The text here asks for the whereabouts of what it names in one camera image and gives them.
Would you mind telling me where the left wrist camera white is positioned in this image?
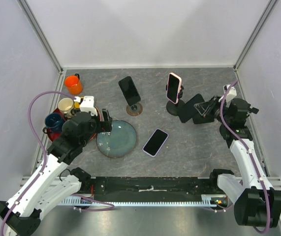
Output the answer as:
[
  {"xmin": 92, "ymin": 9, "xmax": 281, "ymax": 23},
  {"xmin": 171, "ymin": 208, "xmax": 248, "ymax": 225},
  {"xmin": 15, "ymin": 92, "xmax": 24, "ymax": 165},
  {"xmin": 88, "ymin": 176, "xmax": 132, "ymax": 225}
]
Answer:
[{"xmin": 79, "ymin": 96, "xmax": 97, "ymax": 116}]

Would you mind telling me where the red round tray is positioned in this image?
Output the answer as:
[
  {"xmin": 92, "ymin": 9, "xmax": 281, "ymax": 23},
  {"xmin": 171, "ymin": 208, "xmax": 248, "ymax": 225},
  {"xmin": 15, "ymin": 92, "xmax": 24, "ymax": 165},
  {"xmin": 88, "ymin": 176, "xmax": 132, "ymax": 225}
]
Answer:
[{"xmin": 42, "ymin": 108, "xmax": 101, "ymax": 142}]

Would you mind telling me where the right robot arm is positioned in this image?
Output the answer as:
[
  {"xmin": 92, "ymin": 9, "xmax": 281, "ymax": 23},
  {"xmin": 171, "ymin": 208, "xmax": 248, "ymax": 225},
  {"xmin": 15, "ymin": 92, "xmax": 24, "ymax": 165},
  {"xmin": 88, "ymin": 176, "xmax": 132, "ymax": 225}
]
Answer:
[{"xmin": 193, "ymin": 94, "xmax": 281, "ymax": 228}]

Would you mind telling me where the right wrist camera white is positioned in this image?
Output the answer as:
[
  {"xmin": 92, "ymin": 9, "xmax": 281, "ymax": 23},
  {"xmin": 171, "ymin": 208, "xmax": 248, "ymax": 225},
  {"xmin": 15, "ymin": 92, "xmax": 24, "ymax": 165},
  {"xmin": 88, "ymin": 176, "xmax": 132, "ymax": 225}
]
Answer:
[{"xmin": 219, "ymin": 85, "xmax": 237, "ymax": 102}]

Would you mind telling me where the black phone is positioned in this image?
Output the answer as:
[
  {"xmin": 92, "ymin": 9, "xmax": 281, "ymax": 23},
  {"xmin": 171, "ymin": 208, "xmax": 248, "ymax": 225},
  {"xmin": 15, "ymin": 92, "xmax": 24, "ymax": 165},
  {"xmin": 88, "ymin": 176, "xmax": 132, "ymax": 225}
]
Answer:
[
  {"xmin": 178, "ymin": 93, "xmax": 204, "ymax": 123},
  {"xmin": 118, "ymin": 76, "xmax": 141, "ymax": 106}
]

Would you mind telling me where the yellow mug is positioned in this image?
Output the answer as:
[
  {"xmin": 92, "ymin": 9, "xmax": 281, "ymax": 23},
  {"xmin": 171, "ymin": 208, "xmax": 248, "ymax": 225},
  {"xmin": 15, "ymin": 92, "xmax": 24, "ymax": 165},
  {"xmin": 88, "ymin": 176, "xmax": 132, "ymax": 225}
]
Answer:
[{"xmin": 74, "ymin": 96, "xmax": 84, "ymax": 109}]

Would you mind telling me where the lavender case phone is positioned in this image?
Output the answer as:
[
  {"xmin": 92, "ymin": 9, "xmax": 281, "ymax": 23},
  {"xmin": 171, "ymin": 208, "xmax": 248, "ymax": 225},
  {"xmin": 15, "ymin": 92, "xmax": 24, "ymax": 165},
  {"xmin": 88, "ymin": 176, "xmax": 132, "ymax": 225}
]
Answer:
[{"xmin": 142, "ymin": 128, "xmax": 169, "ymax": 157}]

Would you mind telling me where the orange mug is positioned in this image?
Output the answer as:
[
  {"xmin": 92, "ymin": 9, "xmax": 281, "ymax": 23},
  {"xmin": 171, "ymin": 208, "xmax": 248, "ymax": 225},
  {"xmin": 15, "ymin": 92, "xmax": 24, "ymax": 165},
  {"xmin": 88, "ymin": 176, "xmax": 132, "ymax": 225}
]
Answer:
[{"xmin": 64, "ymin": 73, "xmax": 83, "ymax": 95}]

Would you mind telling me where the pink case phone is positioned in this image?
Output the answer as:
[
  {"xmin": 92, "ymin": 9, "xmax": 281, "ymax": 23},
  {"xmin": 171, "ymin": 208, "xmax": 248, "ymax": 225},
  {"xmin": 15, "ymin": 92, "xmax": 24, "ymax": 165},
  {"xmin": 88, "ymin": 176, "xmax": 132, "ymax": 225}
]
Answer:
[{"xmin": 166, "ymin": 72, "xmax": 182, "ymax": 104}]

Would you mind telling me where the purple cable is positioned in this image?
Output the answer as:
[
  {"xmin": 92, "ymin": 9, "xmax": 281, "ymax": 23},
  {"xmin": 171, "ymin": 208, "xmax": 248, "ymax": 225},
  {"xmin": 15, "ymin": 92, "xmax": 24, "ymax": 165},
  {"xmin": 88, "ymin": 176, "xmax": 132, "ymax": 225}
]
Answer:
[
  {"xmin": 0, "ymin": 90, "xmax": 78, "ymax": 236},
  {"xmin": 220, "ymin": 80, "xmax": 274, "ymax": 233}
]

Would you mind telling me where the teal ceramic plate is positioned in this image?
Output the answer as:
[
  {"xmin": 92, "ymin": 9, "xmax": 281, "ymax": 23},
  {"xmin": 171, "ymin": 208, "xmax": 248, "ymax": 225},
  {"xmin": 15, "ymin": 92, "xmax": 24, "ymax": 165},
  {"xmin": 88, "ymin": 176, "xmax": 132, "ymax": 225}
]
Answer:
[{"xmin": 96, "ymin": 120, "xmax": 137, "ymax": 158}]

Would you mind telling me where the grey cable duct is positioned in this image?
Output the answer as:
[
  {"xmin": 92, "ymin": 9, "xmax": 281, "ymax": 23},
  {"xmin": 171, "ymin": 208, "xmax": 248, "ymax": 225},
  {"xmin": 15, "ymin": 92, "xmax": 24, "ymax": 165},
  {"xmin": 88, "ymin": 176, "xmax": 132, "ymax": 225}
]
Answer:
[{"xmin": 59, "ymin": 196, "xmax": 219, "ymax": 207}]

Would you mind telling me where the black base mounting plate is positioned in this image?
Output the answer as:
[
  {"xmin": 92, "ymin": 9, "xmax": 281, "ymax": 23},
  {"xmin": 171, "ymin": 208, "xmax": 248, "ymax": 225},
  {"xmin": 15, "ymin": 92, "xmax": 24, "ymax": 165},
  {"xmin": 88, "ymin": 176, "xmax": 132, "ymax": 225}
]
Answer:
[{"xmin": 79, "ymin": 177, "xmax": 225, "ymax": 203}]

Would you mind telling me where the dark blue mug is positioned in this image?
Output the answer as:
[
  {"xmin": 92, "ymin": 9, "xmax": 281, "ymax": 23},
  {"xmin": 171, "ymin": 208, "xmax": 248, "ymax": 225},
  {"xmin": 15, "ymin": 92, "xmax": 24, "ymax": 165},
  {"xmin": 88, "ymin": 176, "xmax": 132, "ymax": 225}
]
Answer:
[{"xmin": 42, "ymin": 113, "xmax": 65, "ymax": 134}]

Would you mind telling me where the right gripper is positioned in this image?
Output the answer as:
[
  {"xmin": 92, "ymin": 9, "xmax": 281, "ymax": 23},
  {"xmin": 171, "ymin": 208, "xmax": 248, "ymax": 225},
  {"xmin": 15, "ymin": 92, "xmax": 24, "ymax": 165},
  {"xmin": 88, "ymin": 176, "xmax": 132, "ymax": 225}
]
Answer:
[{"xmin": 194, "ymin": 95, "xmax": 232, "ymax": 125}]

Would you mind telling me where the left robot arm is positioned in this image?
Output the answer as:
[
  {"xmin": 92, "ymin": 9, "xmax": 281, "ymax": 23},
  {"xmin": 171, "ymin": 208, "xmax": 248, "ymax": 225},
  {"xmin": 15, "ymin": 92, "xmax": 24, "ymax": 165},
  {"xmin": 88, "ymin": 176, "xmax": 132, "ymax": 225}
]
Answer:
[{"xmin": 0, "ymin": 109, "xmax": 112, "ymax": 236}]

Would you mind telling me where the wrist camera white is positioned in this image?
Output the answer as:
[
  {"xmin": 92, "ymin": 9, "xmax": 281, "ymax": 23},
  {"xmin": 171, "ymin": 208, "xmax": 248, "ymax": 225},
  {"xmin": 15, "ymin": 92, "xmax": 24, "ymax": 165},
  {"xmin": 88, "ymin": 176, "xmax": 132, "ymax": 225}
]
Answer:
[
  {"xmin": 79, "ymin": 96, "xmax": 97, "ymax": 116},
  {"xmin": 219, "ymin": 85, "xmax": 237, "ymax": 102}
]

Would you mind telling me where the black folding phone stand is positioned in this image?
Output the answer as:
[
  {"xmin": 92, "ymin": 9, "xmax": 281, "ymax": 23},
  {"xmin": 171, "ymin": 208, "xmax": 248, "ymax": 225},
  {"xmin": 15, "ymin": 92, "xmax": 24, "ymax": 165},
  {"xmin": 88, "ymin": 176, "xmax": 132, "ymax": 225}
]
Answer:
[{"xmin": 192, "ymin": 114, "xmax": 215, "ymax": 124}]

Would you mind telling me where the black phone on wooden stand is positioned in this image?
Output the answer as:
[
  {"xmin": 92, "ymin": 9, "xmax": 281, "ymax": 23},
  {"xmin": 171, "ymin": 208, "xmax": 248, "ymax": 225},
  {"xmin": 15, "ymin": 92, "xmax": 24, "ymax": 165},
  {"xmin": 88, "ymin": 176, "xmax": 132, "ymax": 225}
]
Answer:
[{"xmin": 118, "ymin": 76, "xmax": 141, "ymax": 106}]

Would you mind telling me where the cream mug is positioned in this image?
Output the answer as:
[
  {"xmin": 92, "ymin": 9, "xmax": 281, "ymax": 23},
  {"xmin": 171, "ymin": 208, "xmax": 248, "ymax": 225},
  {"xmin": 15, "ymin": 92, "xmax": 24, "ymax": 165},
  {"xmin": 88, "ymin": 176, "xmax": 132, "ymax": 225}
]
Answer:
[{"xmin": 58, "ymin": 97, "xmax": 74, "ymax": 118}]

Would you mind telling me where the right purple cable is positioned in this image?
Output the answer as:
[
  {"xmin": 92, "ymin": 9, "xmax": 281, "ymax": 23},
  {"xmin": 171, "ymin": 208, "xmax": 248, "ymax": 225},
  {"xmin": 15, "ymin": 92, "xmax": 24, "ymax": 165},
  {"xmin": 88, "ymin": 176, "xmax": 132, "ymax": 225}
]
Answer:
[{"xmin": 220, "ymin": 80, "xmax": 274, "ymax": 233}]

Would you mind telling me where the black weighted phone stand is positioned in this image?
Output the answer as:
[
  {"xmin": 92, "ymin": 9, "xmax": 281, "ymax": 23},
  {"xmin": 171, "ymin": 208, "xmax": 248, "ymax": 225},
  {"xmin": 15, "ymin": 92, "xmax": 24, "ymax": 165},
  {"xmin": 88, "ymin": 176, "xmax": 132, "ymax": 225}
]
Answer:
[{"xmin": 219, "ymin": 123, "xmax": 234, "ymax": 141}]

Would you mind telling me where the black round phone stand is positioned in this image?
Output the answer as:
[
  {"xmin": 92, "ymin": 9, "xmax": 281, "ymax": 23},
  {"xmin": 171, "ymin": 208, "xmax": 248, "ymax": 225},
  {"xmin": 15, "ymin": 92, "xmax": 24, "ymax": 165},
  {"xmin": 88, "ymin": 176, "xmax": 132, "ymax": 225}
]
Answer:
[{"xmin": 166, "ymin": 86, "xmax": 185, "ymax": 116}]

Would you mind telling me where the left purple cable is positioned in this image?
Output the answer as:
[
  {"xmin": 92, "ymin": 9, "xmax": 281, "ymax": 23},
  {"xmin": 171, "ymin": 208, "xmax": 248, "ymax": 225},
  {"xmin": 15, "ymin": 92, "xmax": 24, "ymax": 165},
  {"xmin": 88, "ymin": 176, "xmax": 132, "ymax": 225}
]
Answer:
[{"xmin": 0, "ymin": 90, "xmax": 78, "ymax": 236}]

